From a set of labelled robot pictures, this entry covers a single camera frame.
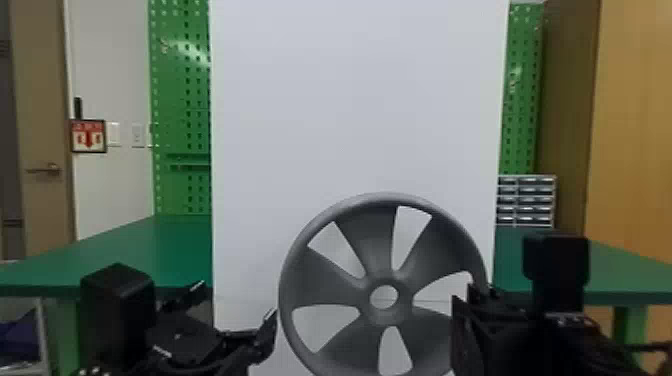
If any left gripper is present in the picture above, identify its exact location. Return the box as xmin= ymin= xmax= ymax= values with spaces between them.
xmin=140 ymin=280 xmax=279 ymax=376

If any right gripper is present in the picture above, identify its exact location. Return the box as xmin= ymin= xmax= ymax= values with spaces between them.
xmin=450 ymin=282 xmax=606 ymax=376

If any grey wheel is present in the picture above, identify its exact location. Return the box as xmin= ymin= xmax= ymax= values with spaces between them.
xmin=277 ymin=191 xmax=491 ymax=376

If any white drawer cabinet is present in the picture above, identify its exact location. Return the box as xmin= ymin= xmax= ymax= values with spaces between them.
xmin=495 ymin=173 xmax=558 ymax=230

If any white panel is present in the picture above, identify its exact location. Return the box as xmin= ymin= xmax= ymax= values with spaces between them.
xmin=208 ymin=0 xmax=511 ymax=376

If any beige door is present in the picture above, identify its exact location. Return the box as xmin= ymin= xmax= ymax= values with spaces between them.
xmin=9 ymin=0 xmax=76 ymax=260

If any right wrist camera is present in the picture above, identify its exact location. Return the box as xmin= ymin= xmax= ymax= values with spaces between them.
xmin=521 ymin=232 xmax=592 ymax=317

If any black cable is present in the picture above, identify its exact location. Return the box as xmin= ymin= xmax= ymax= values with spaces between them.
xmin=623 ymin=340 xmax=672 ymax=358

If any red wall sign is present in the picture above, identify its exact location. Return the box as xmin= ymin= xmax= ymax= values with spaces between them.
xmin=69 ymin=118 xmax=108 ymax=155

